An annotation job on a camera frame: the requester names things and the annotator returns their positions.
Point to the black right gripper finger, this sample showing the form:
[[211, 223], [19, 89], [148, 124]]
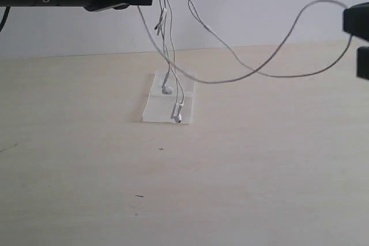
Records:
[[362, 63], [355, 21]]

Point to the clear plastic storage box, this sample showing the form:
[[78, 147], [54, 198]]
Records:
[[162, 108]]

